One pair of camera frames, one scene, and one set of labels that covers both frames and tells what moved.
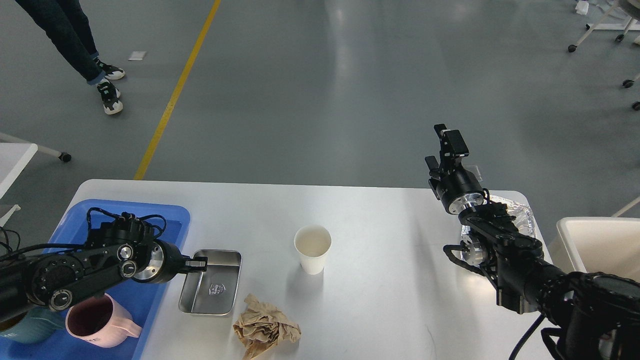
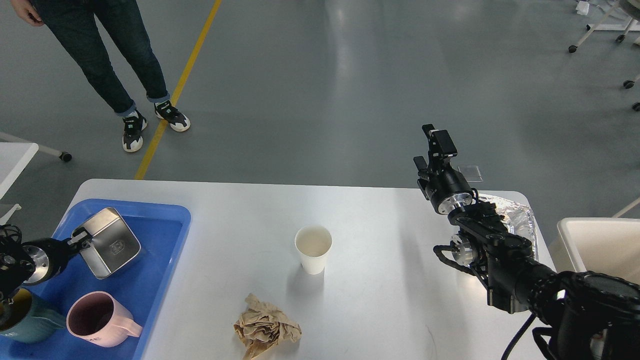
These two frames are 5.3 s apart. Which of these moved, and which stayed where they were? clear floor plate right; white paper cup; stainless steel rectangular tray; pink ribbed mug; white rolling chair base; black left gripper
Moved: stainless steel rectangular tray; black left gripper
Stayed: white paper cup; clear floor plate right; white rolling chair base; pink ribbed mug
